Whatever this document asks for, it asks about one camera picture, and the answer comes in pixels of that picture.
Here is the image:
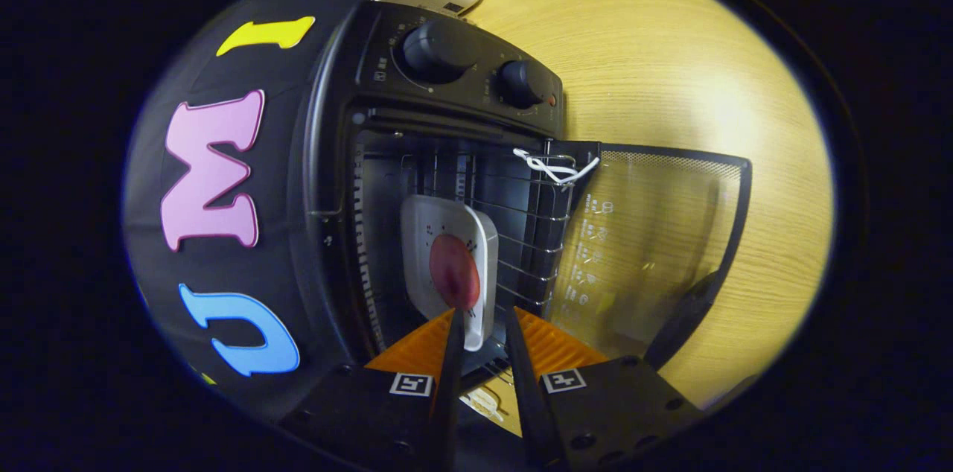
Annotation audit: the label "red meat slice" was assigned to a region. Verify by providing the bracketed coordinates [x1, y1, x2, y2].
[428, 234, 481, 311]

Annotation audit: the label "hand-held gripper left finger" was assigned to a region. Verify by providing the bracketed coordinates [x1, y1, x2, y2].
[279, 308, 466, 472]

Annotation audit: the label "white square plate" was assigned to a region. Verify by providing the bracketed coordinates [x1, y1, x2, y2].
[400, 194, 500, 352]

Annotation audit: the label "white cord tie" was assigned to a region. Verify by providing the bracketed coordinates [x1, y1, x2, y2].
[512, 148, 600, 186]

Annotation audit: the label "black toaster oven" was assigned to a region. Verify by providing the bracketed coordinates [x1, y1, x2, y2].
[287, 1, 753, 428]

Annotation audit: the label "white paper packet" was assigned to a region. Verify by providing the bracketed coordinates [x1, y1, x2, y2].
[462, 386, 503, 419]

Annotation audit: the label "wire oven rack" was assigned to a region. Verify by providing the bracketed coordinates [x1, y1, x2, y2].
[402, 152, 578, 309]

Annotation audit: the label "black backdrop cloth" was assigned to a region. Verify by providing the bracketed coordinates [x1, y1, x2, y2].
[123, 0, 477, 421]

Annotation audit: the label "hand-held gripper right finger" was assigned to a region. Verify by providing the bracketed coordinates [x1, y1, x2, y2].
[505, 306, 704, 469]

